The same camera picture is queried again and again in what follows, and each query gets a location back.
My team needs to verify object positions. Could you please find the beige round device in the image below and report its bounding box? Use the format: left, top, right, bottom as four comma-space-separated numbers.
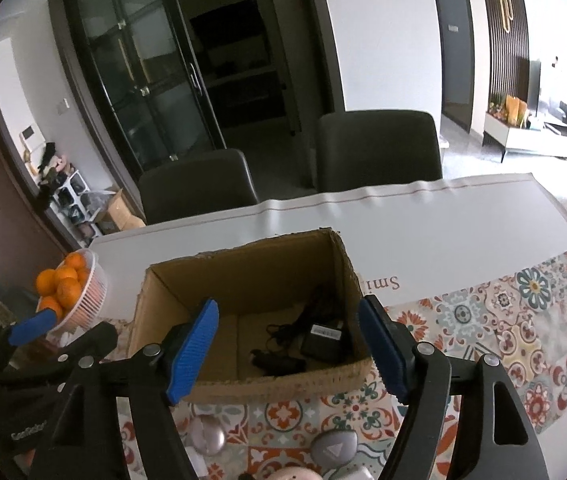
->
238, 466, 323, 480

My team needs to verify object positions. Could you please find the black power adapter with cable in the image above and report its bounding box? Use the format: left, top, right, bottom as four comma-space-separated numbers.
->
250, 313, 354, 377

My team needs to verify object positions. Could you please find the patterned tablecloth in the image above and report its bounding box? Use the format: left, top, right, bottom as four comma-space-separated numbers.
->
113, 244, 567, 480

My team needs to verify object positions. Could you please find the white fruit basket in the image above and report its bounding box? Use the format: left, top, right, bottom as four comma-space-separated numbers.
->
37, 248, 108, 336

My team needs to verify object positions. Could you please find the left dark chair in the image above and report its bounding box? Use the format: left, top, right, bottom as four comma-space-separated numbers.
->
138, 148, 259, 224

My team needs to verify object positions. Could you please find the brown cardboard box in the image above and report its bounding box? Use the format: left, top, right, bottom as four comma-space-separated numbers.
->
128, 229, 372, 404

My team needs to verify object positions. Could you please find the white square charger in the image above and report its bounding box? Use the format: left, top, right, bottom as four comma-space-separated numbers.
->
330, 465, 375, 480

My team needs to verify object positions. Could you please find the dark grey round case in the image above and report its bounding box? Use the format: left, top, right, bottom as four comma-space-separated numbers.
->
311, 429, 358, 470

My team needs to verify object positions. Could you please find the orange fruit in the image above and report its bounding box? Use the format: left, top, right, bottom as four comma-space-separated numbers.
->
64, 252, 87, 270
35, 269, 56, 297
56, 278, 82, 310

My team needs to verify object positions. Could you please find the dark chair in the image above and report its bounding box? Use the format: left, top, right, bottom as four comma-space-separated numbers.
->
138, 148, 259, 224
316, 110, 443, 193

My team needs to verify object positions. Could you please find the white shoe shelf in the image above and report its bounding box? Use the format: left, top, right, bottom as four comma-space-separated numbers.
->
46, 169, 102, 247

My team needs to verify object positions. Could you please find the dark glass door cabinet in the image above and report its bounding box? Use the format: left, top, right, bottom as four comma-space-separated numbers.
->
49, 0, 343, 197

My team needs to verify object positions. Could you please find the right dark chair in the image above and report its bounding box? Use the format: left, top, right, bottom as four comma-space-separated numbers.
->
316, 110, 443, 193

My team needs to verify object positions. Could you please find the white tv console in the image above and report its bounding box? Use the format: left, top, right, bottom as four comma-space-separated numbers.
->
483, 113, 567, 162

